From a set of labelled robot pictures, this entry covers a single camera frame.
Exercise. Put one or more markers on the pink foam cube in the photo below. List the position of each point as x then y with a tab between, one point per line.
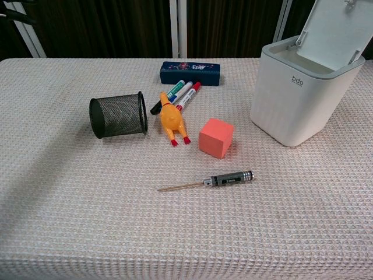
215	138

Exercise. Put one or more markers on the white metal frame post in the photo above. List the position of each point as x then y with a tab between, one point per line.
178	27
282	20
27	32

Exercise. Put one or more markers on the dark blue pencil case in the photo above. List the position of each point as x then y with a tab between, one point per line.
189	73

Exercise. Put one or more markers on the grey trash bin lid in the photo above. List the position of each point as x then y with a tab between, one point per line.
332	26

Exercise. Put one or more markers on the red cap whiteboard marker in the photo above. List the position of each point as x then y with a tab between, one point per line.
189	95

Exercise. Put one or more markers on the grey metal hex screwdriver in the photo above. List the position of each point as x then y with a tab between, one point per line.
230	180

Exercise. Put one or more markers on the white trash bin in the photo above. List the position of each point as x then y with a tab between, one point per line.
291	111

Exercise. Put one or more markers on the beige waffle weave tablecloth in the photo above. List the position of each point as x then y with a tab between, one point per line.
186	204

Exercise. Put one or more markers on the green cap whiteboard marker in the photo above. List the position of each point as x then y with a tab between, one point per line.
176	88

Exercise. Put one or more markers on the yellow rubber chicken toy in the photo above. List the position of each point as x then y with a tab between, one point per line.
171	116

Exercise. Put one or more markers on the black mesh pen holder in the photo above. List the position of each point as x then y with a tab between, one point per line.
116	115

